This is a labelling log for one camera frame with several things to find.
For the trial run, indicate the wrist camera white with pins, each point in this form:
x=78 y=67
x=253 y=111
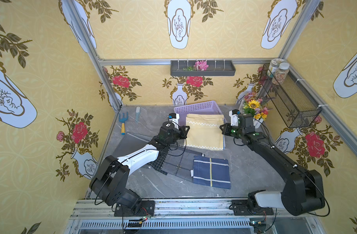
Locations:
x=174 y=118
x=234 y=119

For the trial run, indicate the light blue small brush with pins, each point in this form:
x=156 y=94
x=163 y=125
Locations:
x=137 y=114

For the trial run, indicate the sunflower bouquet white fence pot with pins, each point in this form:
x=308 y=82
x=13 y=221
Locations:
x=254 y=106

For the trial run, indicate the aluminium mounting rail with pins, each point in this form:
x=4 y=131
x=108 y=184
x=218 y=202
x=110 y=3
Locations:
x=188 y=213

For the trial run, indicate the yellow pillowcase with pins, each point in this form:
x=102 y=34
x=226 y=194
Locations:
x=204 y=132

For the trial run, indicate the plain grey folded pillowcase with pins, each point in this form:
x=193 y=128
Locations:
x=129 y=143

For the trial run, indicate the glass jar white lid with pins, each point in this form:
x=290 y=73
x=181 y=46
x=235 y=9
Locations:
x=281 y=73

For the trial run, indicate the black grid pillowcase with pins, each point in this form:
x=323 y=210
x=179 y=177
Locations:
x=159 y=162

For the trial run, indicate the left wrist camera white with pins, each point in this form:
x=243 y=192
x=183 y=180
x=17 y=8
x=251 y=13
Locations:
x=174 y=118

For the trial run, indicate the purple plastic basket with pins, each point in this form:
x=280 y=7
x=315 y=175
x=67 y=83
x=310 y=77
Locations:
x=202 y=108

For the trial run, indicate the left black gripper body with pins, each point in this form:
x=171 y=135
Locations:
x=183 y=131

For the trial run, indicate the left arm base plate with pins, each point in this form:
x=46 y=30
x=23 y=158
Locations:
x=143 y=208

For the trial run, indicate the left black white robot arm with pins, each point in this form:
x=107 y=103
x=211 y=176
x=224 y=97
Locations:
x=110 y=179

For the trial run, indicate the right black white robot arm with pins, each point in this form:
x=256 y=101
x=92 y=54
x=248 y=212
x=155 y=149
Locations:
x=303 y=191

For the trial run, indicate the navy blue striped pillowcase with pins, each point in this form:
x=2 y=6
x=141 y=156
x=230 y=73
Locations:
x=211 y=172

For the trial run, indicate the grey checked pillowcase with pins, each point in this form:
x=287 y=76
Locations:
x=179 y=162

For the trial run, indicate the pink artificial flower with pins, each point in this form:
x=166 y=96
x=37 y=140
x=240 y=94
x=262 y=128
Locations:
x=201 y=65

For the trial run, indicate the black wire mesh wall basket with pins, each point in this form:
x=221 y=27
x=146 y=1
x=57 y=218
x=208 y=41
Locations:
x=293 y=102

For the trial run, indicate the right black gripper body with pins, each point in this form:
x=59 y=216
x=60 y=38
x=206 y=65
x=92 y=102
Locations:
x=225 y=130

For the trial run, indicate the blue yellow garden fork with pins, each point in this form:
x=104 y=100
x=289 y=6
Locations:
x=123 y=117

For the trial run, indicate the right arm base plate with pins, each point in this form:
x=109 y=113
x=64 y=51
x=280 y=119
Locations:
x=246 y=207

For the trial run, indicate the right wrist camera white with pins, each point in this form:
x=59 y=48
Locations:
x=234 y=119

